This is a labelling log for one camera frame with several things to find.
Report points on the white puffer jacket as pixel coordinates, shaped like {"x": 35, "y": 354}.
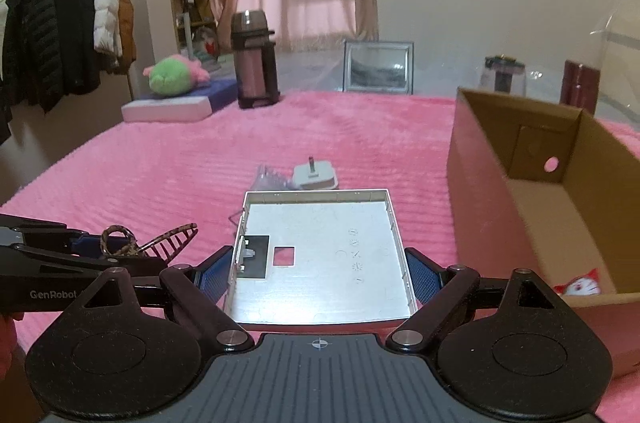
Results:
{"x": 105, "y": 8}

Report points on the white power plug adapter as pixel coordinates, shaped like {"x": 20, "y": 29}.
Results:
{"x": 315, "y": 177}

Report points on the silver metal tray panel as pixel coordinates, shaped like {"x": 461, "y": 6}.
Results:
{"x": 325, "y": 273}

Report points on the clear plastic sheet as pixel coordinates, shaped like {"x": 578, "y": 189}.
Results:
{"x": 617, "y": 68}

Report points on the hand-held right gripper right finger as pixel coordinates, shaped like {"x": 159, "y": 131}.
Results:
{"x": 422, "y": 277}

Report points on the brown tortoiseshell hair claw clip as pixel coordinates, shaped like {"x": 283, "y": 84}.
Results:
{"x": 165, "y": 242}

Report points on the glass jar with dark base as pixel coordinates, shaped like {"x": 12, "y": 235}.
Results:
{"x": 502, "y": 75}

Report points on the small clear plastic bag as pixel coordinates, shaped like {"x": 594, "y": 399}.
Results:
{"x": 272, "y": 177}

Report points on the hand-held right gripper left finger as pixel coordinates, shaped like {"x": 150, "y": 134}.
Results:
{"x": 214, "y": 277}

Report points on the green pink plush toy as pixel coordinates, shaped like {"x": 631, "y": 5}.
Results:
{"x": 172, "y": 75}

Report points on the brown jacket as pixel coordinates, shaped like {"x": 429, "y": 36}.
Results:
{"x": 126, "y": 18}

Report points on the brown cardboard box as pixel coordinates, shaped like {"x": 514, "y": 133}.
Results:
{"x": 500, "y": 183}

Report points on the black puffer jacket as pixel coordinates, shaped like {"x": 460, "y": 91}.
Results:
{"x": 32, "y": 38}

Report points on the red white cat figurine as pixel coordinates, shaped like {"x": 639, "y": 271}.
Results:
{"x": 580, "y": 285}

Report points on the white foam box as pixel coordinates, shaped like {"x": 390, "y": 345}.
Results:
{"x": 165, "y": 109}

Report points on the black jacket with white logo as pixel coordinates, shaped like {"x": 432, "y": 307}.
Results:
{"x": 75, "y": 28}

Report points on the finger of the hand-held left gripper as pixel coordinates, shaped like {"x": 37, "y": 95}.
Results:
{"x": 115, "y": 264}
{"x": 82, "y": 245}

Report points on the pink fluffy blanket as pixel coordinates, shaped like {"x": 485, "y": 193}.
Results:
{"x": 150, "y": 163}

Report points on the dark red metal canister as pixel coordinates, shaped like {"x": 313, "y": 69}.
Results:
{"x": 581, "y": 85}

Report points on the silver picture frame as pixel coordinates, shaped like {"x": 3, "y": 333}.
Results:
{"x": 377, "y": 68}

